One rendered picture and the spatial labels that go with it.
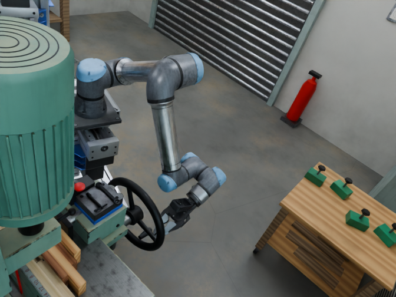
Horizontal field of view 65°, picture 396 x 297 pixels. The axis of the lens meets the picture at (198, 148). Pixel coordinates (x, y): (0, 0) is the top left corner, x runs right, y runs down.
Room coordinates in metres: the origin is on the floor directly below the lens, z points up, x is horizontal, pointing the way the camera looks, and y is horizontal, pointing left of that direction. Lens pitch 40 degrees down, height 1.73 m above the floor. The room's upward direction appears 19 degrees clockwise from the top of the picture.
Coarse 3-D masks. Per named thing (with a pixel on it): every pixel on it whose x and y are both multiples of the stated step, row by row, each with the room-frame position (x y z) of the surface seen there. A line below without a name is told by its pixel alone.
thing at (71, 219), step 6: (78, 210) 0.50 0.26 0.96; (54, 216) 0.45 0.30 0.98; (60, 216) 0.45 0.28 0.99; (72, 216) 0.48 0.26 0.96; (60, 222) 0.44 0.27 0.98; (66, 222) 0.43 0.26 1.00; (72, 222) 0.47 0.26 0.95; (66, 228) 0.42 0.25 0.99; (72, 228) 0.43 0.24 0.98; (72, 234) 0.43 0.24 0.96; (72, 240) 0.43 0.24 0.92
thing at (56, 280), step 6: (36, 258) 0.36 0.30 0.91; (42, 258) 0.35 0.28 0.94; (42, 270) 0.33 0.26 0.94; (48, 270) 0.33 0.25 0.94; (48, 276) 0.32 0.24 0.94; (54, 276) 0.32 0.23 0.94; (54, 282) 0.31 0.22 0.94; (60, 282) 0.31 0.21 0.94; (60, 288) 0.30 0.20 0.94; (66, 288) 0.31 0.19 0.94; (66, 294) 0.29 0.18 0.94; (72, 294) 0.30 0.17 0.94
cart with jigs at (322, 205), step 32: (320, 192) 1.44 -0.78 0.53; (352, 192) 1.49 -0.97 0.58; (288, 224) 1.44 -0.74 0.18; (320, 224) 1.19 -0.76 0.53; (352, 224) 1.26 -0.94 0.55; (384, 224) 1.31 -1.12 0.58; (288, 256) 1.19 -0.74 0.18; (320, 256) 1.25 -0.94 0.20; (352, 256) 1.05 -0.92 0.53; (384, 256) 1.12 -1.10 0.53; (320, 288) 1.06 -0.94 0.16; (352, 288) 1.12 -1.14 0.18
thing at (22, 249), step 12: (12, 228) 0.34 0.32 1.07; (48, 228) 0.36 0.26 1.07; (60, 228) 0.38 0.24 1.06; (0, 240) 0.30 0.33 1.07; (12, 240) 0.31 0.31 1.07; (24, 240) 0.32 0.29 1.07; (36, 240) 0.33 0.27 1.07; (48, 240) 0.35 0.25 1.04; (60, 240) 0.38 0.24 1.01; (12, 252) 0.29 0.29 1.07; (24, 252) 0.30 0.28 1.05; (36, 252) 0.32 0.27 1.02; (12, 264) 0.28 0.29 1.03; (24, 264) 0.30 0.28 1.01
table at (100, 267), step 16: (80, 240) 0.45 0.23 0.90; (96, 240) 0.47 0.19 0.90; (112, 240) 0.50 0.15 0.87; (96, 256) 0.42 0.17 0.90; (112, 256) 0.44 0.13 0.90; (80, 272) 0.37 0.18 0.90; (96, 272) 0.38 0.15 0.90; (112, 272) 0.40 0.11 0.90; (128, 272) 0.41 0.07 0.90; (96, 288) 0.35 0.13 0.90; (112, 288) 0.36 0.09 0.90; (128, 288) 0.37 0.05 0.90; (144, 288) 0.38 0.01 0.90
